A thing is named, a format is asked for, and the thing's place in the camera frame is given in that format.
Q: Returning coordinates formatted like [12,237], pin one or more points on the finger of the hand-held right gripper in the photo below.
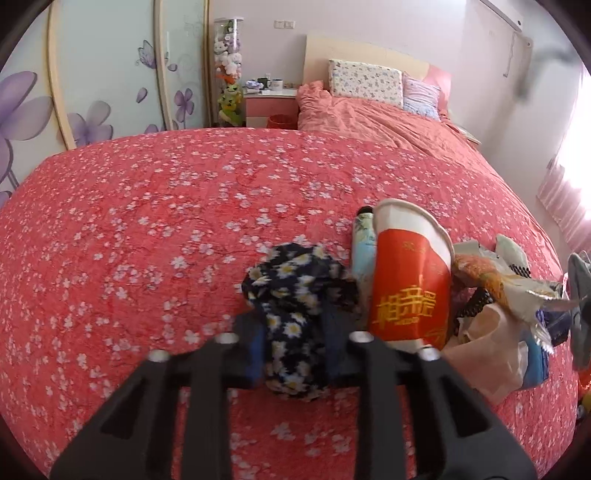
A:
[579,314]

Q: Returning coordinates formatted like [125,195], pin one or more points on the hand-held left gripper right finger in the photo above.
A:
[334,350]

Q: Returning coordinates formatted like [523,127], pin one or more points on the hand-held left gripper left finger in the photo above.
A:
[256,360]

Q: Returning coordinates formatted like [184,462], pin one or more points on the dark daisy print cloth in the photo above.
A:
[295,295]

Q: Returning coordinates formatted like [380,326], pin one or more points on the black mesh mat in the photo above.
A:
[480,300]

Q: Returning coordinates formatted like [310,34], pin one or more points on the orange and white snack wrapper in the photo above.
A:
[485,274]

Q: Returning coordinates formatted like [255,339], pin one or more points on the light blue tube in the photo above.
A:
[362,249]

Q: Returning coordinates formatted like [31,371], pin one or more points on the blue packet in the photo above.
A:
[535,364]

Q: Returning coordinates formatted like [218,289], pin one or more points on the mint green sock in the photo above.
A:
[508,249]

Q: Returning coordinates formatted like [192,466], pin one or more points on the red and white paper cup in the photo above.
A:
[406,277]

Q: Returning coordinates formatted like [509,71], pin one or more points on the beige plastic bag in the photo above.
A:
[485,360]

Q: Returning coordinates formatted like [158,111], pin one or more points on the pink curtain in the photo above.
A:
[565,203]

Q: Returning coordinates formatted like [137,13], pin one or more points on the red floral bedspread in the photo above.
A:
[138,258]

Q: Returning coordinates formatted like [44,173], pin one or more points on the book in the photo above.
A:
[468,134]

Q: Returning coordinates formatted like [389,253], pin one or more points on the pink duvet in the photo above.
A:
[369,124]

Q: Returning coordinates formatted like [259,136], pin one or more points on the red bin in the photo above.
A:
[281,122]

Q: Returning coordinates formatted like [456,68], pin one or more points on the pink and white nightstand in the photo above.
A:
[270,104]

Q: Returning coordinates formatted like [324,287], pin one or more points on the striped pink pillow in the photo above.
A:
[421,98]

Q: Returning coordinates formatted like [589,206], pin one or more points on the floral print pillow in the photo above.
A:
[364,83]

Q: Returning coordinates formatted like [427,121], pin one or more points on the white mug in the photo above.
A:
[276,85]

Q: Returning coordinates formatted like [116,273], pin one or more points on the dark mug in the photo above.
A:
[263,83]

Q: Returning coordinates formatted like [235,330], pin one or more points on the clear plush toy tube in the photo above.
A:
[228,69]

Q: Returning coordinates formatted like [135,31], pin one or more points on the beige and pink headboard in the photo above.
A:
[360,48]

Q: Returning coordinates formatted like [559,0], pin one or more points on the white air conditioner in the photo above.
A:
[503,13]

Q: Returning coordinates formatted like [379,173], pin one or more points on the purple flower sliding wardrobe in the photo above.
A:
[106,69]

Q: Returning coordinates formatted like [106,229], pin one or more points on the white wall socket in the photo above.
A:
[283,24]

